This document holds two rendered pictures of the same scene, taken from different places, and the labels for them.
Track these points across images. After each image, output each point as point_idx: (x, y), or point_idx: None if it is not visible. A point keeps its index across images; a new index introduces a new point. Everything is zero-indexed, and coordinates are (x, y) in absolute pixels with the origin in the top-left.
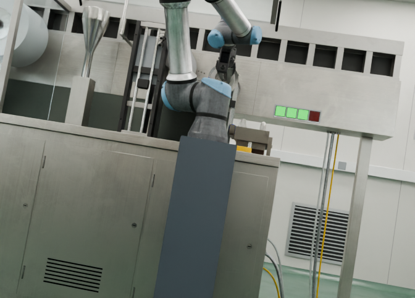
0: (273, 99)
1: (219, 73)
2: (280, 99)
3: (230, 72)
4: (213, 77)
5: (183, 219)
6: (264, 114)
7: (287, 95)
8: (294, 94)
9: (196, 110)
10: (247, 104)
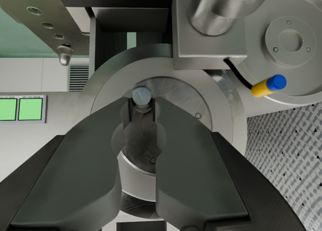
0: (50, 132)
1: (199, 134)
2: (35, 134)
3: (67, 167)
4: (215, 121)
5: None
6: (66, 98)
7: (19, 147)
8: (2, 153)
9: None
10: None
